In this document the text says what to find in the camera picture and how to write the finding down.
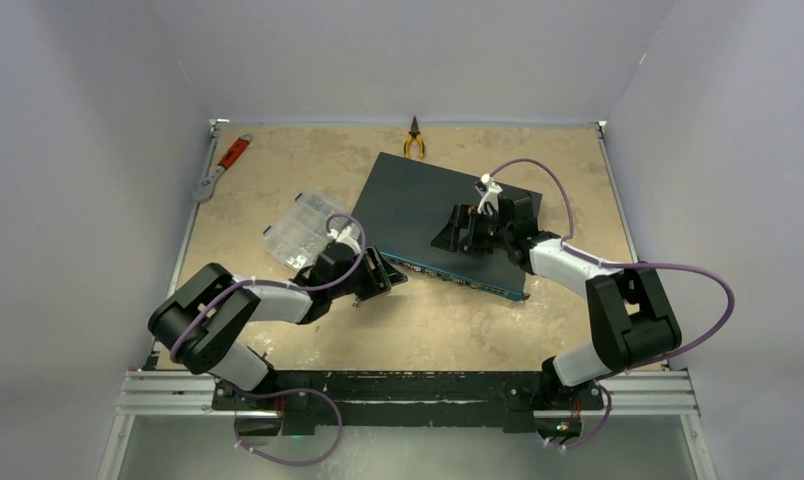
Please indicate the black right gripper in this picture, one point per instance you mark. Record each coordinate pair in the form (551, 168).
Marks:
(448, 238)

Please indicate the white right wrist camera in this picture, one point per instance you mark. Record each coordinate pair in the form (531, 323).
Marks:
(489, 191)

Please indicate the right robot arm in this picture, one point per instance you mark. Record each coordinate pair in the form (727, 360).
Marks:
(630, 316)

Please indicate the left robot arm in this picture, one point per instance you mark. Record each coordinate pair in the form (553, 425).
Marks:
(200, 323)

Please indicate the yellow handled pliers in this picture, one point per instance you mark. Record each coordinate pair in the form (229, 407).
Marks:
(414, 136)

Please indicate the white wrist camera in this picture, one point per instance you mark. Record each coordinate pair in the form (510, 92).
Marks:
(349, 235)
(489, 191)

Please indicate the dark grey network switch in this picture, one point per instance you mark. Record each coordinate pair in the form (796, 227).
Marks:
(403, 206)

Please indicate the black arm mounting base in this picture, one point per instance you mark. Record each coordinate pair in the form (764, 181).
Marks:
(513, 401)

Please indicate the clear plastic organizer box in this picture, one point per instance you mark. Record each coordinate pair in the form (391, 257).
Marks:
(300, 234)

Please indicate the red handled adjustable wrench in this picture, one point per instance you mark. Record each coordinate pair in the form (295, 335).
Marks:
(205, 189)

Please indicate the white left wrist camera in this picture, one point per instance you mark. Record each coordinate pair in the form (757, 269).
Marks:
(349, 235)

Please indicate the aluminium frame rail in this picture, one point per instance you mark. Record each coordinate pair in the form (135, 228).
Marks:
(178, 393)

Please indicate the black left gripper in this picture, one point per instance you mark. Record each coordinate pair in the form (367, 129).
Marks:
(381, 277)

